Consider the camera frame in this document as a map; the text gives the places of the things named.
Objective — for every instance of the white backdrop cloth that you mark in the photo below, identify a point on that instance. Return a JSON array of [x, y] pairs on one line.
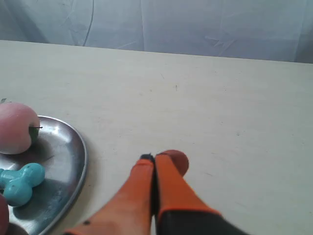
[[280, 30]]

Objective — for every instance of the round metal plate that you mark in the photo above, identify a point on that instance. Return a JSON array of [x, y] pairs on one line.
[[61, 150]]

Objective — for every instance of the pink peach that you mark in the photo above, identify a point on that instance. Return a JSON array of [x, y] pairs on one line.
[[19, 128]]

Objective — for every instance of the turquoise bone toy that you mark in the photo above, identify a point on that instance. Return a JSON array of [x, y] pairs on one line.
[[17, 185]]

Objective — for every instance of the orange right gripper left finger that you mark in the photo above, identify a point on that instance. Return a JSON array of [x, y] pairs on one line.
[[129, 212]]

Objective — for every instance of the red apple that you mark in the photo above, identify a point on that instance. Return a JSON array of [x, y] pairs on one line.
[[4, 215]]

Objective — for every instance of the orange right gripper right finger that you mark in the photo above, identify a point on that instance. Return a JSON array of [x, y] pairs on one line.
[[180, 210]]

